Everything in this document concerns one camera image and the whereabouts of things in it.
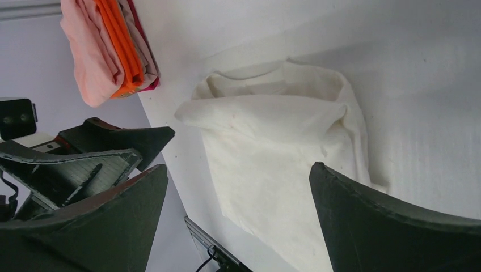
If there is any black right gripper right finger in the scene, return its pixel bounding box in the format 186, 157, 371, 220
309, 162, 480, 271

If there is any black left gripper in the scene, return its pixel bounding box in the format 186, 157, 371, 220
1, 97, 175, 222

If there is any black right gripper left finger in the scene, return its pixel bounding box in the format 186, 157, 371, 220
1, 164, 168, 271

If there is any cream white t shirt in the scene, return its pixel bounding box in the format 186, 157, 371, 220
175, 62, 371, 271

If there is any pink folded t shirt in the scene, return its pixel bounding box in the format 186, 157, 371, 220
60, 0, 125, 107

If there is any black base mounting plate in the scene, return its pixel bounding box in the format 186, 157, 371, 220
184, 216, 252, 272

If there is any orange folded t shirt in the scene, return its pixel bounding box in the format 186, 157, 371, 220
95, 0, 145, 99

